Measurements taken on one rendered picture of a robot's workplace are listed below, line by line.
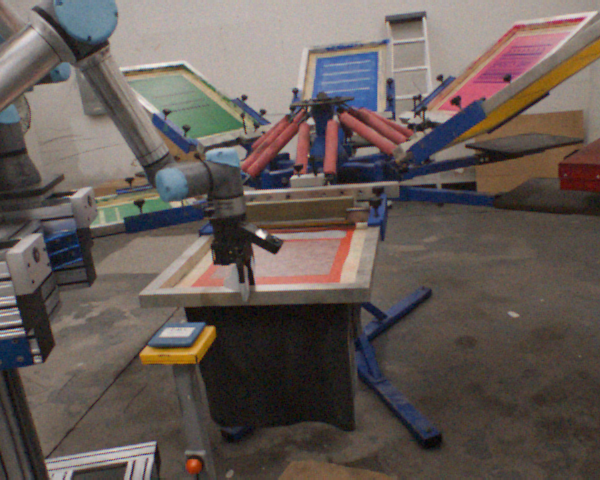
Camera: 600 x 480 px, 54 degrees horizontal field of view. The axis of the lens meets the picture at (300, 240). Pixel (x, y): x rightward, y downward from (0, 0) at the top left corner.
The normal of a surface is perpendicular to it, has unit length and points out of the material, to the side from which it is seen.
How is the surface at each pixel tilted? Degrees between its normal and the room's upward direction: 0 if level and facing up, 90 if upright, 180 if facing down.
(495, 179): 75
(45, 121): 90
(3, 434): 90
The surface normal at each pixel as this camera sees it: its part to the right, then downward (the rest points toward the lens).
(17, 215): 0.11, 0.29
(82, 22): 0.60, 0.11
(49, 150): -0.18, 0.32
